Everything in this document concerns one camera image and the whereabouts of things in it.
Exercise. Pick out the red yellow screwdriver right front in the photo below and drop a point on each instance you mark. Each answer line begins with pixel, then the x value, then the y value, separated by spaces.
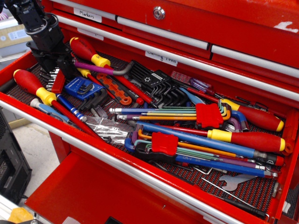
pixel 260 141

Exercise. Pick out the cardboard box with label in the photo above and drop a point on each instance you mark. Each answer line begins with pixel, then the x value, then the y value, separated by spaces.
pixel 12 33

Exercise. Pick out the coloured hex key set upper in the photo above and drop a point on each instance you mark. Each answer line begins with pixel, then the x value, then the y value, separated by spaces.
pixel 205 116

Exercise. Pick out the white Cutting Tools label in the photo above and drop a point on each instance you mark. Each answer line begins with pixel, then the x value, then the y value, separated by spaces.
pixel 161 58

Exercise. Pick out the blue hex key holder set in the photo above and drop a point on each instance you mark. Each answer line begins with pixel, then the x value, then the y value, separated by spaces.
pixel 91 93

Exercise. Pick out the blue metal precision screwdriver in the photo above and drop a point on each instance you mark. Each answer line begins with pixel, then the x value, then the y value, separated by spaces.
pixel 62 100

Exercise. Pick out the white Markers label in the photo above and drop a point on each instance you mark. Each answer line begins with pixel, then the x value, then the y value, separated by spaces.
pixel 87 15

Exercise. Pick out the coloured hex key set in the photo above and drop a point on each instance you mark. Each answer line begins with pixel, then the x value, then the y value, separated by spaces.
pixel 165 147
pixel 205 116

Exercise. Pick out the silver drawer lock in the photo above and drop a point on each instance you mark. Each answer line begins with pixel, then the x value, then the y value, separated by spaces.
pixel 159 13

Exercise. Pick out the slim red yellow screwdriver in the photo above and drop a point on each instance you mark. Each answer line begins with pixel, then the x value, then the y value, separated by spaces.
pixel 86 73

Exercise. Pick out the blue white precision screwdriver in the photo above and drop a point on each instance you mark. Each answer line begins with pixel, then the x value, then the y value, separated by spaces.
pixel 48 110

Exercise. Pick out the long thin black screwdriver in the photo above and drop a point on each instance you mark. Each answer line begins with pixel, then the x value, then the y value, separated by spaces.
pixel 237 202

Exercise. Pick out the red yellow screwdriver right back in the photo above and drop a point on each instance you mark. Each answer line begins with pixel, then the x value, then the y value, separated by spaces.
pixel 258 117

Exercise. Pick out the flat silver wrench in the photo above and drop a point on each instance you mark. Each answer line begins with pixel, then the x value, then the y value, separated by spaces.
pixel 232 182

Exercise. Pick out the red tool chest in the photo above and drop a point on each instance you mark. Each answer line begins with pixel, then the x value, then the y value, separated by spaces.
pixel 245 48

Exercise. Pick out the red yellow screwdriver front left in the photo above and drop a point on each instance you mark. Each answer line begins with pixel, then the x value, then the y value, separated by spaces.
pixel 31 84

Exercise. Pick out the clear handle small screwdriver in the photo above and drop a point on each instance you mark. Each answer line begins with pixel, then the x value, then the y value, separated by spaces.
pixel 204 87

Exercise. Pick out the lower open red drawer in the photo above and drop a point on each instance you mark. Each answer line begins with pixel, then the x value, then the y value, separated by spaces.
pixel 94 193

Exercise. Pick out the coloured hex key set lower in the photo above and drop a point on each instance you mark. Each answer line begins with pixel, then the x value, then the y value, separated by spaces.
pixel 165 147

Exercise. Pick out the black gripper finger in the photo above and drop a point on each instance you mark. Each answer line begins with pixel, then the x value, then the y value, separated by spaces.
pixel 48 64
pixel 66 65

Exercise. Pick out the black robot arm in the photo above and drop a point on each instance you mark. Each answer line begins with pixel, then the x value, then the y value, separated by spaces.
pixel 25 11

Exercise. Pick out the red bit holder with bits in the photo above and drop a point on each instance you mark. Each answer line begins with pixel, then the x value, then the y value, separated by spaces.
pixel 54 79

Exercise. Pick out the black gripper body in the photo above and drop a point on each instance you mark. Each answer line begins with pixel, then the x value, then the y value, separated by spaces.
pixel 47 36

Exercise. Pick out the clear plastic bag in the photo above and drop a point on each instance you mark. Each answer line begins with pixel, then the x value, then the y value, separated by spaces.
pixel 110 131

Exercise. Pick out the orange hex key holder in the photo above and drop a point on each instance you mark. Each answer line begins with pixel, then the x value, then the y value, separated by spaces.
pixel 114 88

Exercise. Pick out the purple large hex key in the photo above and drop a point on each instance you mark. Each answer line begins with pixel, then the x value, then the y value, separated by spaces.
pixel 105 70

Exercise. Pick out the black computer case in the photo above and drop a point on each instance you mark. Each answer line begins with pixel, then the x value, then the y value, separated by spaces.
pixel 15 172

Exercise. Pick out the large red yellow screwdriver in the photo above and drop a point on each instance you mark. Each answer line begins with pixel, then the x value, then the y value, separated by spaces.
pixel 84 50

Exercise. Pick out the long blue hex key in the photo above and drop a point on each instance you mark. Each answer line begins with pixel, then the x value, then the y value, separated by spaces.
pixel 268 157

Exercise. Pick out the black torx key set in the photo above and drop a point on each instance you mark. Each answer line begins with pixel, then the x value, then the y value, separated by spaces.
pixel 158 85

